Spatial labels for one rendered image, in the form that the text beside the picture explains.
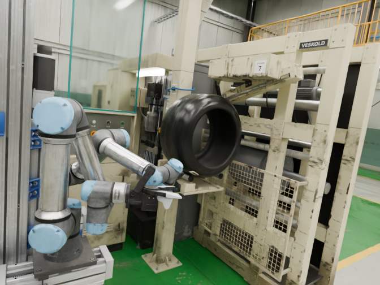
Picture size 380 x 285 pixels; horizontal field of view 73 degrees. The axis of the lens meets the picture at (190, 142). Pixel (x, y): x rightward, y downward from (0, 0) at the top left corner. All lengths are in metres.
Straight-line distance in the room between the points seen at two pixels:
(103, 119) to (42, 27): 8.96
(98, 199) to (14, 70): 0.60
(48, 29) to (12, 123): 9.89
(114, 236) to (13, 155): 1.50
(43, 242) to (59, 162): 0.28
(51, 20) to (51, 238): 10.36
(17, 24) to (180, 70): 1.18
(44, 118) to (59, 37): 10.17
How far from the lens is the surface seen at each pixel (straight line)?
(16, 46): 1.23
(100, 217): 1.01
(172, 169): 1.19
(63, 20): 11.18
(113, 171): 2.30
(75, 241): 1.23
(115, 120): 2.27
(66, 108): 0.92
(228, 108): 1.82
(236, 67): 1.98
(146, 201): 0.96
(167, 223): 2.29
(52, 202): 1.01
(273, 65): 1.83
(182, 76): 2.08
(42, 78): 1.31
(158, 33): 12.26
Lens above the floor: 1.39
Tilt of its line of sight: 8 degrees down
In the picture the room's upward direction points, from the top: 7 degrees clockwise
